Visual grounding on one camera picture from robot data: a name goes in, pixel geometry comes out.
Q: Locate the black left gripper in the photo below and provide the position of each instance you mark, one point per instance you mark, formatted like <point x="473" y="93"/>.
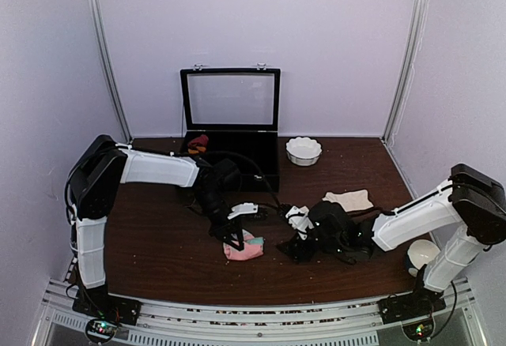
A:
<point x="222" y="231"/>

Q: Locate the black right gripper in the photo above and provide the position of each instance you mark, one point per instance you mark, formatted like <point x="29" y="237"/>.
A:
<point x="294" y="250"/>

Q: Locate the pink mint patterned sock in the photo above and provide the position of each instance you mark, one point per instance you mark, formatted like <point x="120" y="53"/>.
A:
<point x="253" y="248"/>

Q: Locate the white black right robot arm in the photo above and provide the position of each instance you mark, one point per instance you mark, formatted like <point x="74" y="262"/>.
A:
<point x="469" y="200"/>

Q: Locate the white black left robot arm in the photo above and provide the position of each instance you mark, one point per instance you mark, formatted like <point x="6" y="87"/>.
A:
<point x="106" y="168"/>

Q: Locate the maroon yellow argyle sock roll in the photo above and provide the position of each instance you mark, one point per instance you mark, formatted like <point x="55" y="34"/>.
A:
<point x="198" y="145"/>

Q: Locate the beige striped sock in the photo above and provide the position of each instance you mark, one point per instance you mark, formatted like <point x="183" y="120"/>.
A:
<point x="350" y="201"/>

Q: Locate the white scalloped ceramic bowl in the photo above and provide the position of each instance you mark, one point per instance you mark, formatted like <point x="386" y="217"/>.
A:
<point x="303" y="151"/>

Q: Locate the white blue cup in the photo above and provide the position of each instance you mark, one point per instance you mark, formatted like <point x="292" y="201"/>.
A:
<point x="420" y="253"/>

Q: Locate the black compartment storage box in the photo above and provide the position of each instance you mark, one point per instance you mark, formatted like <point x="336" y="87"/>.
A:
<point x="238" y="109"/>

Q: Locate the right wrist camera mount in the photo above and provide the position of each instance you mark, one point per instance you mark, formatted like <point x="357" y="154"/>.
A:
<point x="298" y="219"/>

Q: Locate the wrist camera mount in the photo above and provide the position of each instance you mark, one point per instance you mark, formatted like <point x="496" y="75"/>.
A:
<point x="298" y="219"/>
<point x="248" y="211"/>

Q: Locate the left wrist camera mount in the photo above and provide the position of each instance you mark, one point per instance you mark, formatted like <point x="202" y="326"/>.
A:
<point x="248" y="211"/>

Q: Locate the aluminium table edge rail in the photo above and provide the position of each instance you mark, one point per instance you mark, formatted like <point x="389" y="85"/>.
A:
<point x="351" y="322"/>

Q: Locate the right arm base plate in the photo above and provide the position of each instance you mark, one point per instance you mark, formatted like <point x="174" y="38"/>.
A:
<point x="418" y="303"/>

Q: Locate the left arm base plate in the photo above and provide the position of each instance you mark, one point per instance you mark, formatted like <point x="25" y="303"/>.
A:
<point x="98" y="303"/>

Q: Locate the left aluminium frame post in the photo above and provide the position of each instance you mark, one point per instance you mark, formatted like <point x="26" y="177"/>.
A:
<point x="107" y="67"/>

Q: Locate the aluminium frame post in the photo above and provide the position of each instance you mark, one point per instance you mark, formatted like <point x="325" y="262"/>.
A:
<point x="406" y="71"/>
<point x="107" y="67"/>

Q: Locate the right aluminium frame post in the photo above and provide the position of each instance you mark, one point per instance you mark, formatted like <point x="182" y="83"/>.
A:
<point x="406" y="71"/>

